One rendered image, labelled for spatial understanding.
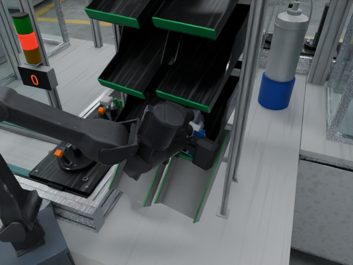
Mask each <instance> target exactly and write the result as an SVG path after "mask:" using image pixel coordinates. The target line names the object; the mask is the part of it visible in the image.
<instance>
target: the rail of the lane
mask: <svg viewBox="0 0 353 265"><path fill-rule="evenodd" d="M14 176H15V177H16V179H17V181H18V182H19V184H20V185H21V187H22V188H23V189H27V190H37V192H38V195H39V196H40V197H41V198H44V199H47V200H50V201H51V203H52V206H53V208H54V210H55V213H54V215H55V217H56V219H59V220H61V221H64V222H67V223H70V224H72V225H75V226H77V227H81V228H83V229H86V230H89V231H92V232H94V233H98V232H99V231H100V229H101V228H102V226H103V224H104V223H105V220H104V217H103V213H102V209H101V205H100V203H98V202H95V201H92V200H89V199H86V198H83V197H80V196H76V195H73V194H71V193H68V192H65V189H64V187H62V186H59V185H56V184H53V183H50V182H49V183H48V184H47V185H43V184H40V183H37V182H34V181H31V180H28V179H25V178H22V177H19V176H16V175H14Z"/></svg>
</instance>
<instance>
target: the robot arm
mask: <svg viewBox="0 0 353 265"><path fill-rule="evenodd" d="M192 117H193V111H192V110H191V109H189V108H186V107H184V106H182V105H180V104H178V103H174V102H171V101H169V100H166V101H165V102H162V101H161V102H159V103H157V104H155V106H151V105H147V106H146V108H145V110H144V111H143V112H142V114H141V116H140V118H137V119H132V120H126V121H121V122H115V121H111V120H106V119H102V118H98V119H85V118H81V117H78V116H76V115H73V114H71V113H68V112H66V111H63V110H60V109H58V108H55V107H53V106H50V105H47V104H44V103H42V102H39V101H37V100H34V99H32V98H29V97H26V96H24V95H21V94H18V92H17V91H16V90H14V89H12V88H10V87H0V122H2V121H6V122H9V123H11V124H14V125H18V126H21V127H23V128H26V129H29V130H32V131H35V132H37V133H40V134H43V135H46V136H49V137H52V138H55V139H58V140H61V141H64V142H67V143H69V144H72V145H74V146H76V147H77V148H79V149H80V151H81V152H82V153H83V154H84V155H85V156H86V157H88V158H90V159H92V160H94V161H96V162H98V163H100V164H102V165H105V166H113V165H116V164H119V163H121V162H123V161H124V160H125V159H127V161H126V164H125V166H124V168H123V171H124V172H125V173H126V174H127V175H128V176H129V177H130V178H133V179H134V180H135V181H137V180H138V179H139V178H140V176H141V174H144V173H146V172H148V171H150V170H152V169H153V168H155V167H156V166H158V165H159V164H161V163H163V164H165V165H167V164H168V163H169V160H170V158H171V157H173V156H175V157H177V158H178V157H179V156H180V153H181V151H184V152H187V150H188V151H189V152H188V154H189V155H191V156H193V159H192V163H193V164H195V165H197V166H198V167H200V168H202V169H204V170H209V169H210V168H211V167H212V165H213V161H214V158H215V155H216V152H217V149H218V146H219V145H218V144H217V143H216V142H214V141H212V140H210V139H208V138H206V136H205V135H204V133H205V130H201V131H199V132H198V131H196V130H194V133H193V136H191V137H189V136H188V132H186V131H185V130H186V129H187V127H188V125H189V122H190V120H191V118H192ZM129 133H130V137H129ZM128 139H129V144H128ZM42 201H43V199H42V198H41V197H40V196H39V195H38V192H37V190H27V189H23V188H22V187H21V185H20V184H19V182H18V181H17V179H16V177H15V176H14V174H13V173H12V171H11V169H10V168H9V166H8V165H7V163H6V161H5V160H4V158H3V157H2V155H1V153H0V219H1V221H2V224H3V225H2V227H1V229H0V241H2V242H11V244H12V246H13V247H14V249H15V253H16V256H17V257H20V256H22V255H24V254H26V253H28V252H30V251H32V250H34V249H36V248H38V247H40V246H42V245H44V244H45V243H46V242H45V239H44V235H45V232H44V231H43V227H42V226H41V224H40V222H39V220H38V218H37V215H38V212H39V210H40V207H41V203H42Z"/></svg>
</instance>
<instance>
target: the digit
mask: <svg viewBox="0 0 353 265"><path fill-rule="evenodd" d="M26 72H27V75H28V78H29V81H30V84H31V85H32V86H36V87H41V88H42V86H41V83H40V80H39V77H38V73H37V72H32V71H29V70H26Z"/></svg>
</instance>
